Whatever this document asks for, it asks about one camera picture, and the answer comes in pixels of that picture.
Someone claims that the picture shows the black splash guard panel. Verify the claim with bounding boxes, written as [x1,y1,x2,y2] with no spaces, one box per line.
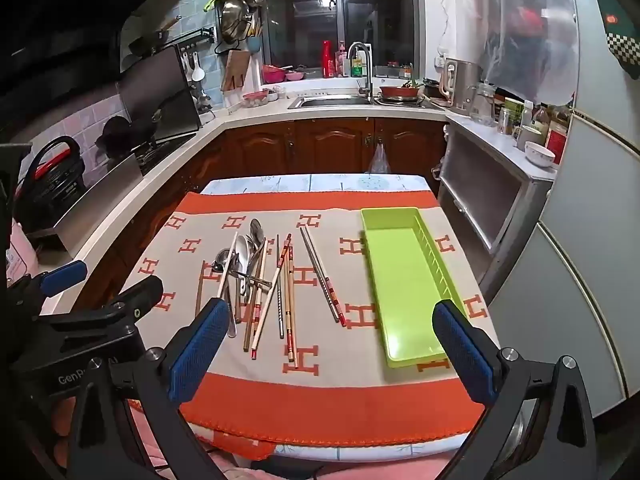
[117,45,203,143]

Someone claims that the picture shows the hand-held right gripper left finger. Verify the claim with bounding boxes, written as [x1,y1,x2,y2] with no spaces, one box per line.
[70,297,231,480]

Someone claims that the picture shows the red pan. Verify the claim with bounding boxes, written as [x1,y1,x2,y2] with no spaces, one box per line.
[378,80,425,102]

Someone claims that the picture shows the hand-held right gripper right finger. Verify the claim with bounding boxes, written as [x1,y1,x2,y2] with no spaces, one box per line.
[431,299,599,480]

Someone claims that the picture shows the green plastic tray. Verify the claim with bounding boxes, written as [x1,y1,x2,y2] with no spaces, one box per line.
[360,206,451,370]

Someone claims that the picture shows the pink container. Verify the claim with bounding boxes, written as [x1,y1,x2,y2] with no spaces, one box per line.
[4,219,42,283]

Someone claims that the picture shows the round steel soup spoon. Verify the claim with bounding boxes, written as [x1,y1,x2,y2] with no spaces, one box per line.
[211,249,273,291]

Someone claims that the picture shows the glass jar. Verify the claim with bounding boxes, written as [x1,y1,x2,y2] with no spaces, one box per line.
[469,81,497,125]

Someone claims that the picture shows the white mug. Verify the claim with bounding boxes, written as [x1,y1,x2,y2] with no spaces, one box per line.
[511,126,544,152]

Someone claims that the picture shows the wooden base cabinets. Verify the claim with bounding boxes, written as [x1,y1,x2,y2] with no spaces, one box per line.
[82,116,449,311]

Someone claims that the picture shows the grey refrigerator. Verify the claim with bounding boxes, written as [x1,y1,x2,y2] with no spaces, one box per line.
[482,0,640,420]

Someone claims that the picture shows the wooden cutting board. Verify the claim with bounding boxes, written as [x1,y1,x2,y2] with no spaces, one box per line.
[221,50,252,92]

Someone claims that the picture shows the wall utensil rack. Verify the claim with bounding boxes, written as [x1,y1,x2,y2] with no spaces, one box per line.
[165,26,217,55]

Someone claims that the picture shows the cream chopstick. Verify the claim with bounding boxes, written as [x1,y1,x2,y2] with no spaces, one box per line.
[251,233,293,360]
[216,231,239,301]

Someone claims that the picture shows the checkered cloth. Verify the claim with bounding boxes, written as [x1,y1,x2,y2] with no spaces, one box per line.
[601,7,640,80]

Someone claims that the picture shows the tan patterned chopstick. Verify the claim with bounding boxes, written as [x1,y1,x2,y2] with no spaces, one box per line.
[289,245,299,368]
[284,245,293,362]

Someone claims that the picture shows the clear plastic bag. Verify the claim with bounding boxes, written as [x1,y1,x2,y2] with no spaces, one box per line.
[479,0,581,107]

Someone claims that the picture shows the brown glass bottle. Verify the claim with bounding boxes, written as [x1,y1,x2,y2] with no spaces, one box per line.
[532,105,552,136]

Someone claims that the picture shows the white plastic bag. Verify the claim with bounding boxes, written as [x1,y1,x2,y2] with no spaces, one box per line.
[367,142,392,175]

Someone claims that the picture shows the orange patterned blanket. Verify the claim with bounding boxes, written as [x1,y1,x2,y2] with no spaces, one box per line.
[120,191,503,461]

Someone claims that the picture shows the black gas stove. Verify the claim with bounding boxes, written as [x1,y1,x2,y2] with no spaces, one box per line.
[131,132,198,177]

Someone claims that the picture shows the patterned white bowl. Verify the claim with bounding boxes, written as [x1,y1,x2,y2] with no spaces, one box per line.
[523,141,557,169]

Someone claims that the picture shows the steel sink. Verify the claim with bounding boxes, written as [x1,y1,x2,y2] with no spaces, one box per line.
[287,94,375,111]

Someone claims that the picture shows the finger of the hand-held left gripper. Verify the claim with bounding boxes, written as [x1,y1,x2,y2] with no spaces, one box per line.
[7,259,89,314]
[35,275,166,334]

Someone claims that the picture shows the window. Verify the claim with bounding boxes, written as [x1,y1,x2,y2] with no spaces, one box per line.
[256,0,420,80]

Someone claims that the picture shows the steel splash guard panel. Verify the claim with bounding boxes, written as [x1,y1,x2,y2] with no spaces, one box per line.
[30,152,144,257]

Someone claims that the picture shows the steel faucet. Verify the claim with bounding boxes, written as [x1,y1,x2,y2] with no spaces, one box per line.
[346,41,376,101]

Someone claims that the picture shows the steel cabinet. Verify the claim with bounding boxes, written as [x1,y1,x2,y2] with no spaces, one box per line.
[431,120,559,257]

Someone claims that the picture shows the beige electric kettle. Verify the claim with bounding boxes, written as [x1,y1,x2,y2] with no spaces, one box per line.
[438,58,484,114]

